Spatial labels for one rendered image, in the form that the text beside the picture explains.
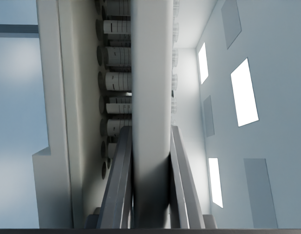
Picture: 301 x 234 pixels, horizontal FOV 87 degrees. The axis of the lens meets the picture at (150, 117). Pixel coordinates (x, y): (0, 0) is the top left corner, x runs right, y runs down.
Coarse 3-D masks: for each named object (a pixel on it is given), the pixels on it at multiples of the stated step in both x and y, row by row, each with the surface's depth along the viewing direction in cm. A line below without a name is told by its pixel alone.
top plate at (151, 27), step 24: (144, 0) 7; (168, 0) 7; (144, 24) 7; (168, 24) 7; (144, 48) 7; (168, 48) 7; (144, 72) 8; (168, 72) 8; (144, 96) 8; (168, 96) 8; (144, 120) 8; (168, 120) 8; (144, 144) 8; (168, 144) 8; (144, 168) 8; (168, 168) 8; (144, 192) 8; (168, 192) 9; (144, 216) 9; (168, 216) 9
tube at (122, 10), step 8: (96, 0) 10; (104, 0) 10; (112, 0) 10; (120, 0) 10; (128, 0) 11; (176, 0) 11; (96, 8) 11; (104, 8) 11; (112, 8) 11; (120, 8) 11; (128, 8) 11; (176, 8) 11; (176, 16) 11
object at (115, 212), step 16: (128, 128) 10; (128, 144) 9; (128, 160) 8; (112, 176) 7; (128, 176) 7; (112, 192) 6; (128, 192) 7; (112, 208) 6; (128, 208) 7; (96, 224) 6; (112, 224) 6; (128, 224) 7
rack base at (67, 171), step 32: (64, 0) 7; (64, 32) 7; (64, 64) 7; (96, 64) 11; (64, 96) 8; (96, 96) 11; (64, 128) 8; (96, 128) 11; (64, 160) 8; (96, 160) 11; (64, 192) 8; (96, 192) 11; (64, 224) 8
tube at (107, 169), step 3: (105, 162) 13; (108, 162) 13; (111, 162) 13; (105, 165) 12; (108, 165) 12; (102, 168) 12; (105, 168) 12; (108, 168) 12; (102, 171) 12; (105, 171) 12; (108, 171) 12; (102, 174) 12; (105, 174) 12; (108, 174) 12; (102, 177) 12; (105, 177) 12
